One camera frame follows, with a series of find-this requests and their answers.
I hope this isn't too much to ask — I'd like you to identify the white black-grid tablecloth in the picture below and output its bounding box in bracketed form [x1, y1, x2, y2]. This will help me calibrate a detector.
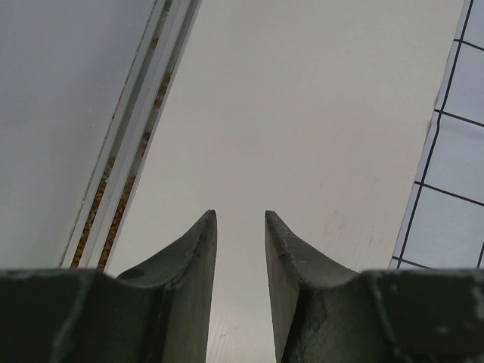
[389, 1, 483, 269]

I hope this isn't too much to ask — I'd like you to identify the aluminium enclosure frame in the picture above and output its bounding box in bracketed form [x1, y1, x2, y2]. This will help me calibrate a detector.
[60, 0, 200, 270]

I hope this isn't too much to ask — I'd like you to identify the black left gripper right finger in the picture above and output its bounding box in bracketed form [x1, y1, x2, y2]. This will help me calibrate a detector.
[265, 211, 483, 362]

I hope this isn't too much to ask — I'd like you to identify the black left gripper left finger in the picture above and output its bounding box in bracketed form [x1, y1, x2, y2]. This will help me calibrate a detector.
[1, 210, 217, 362]

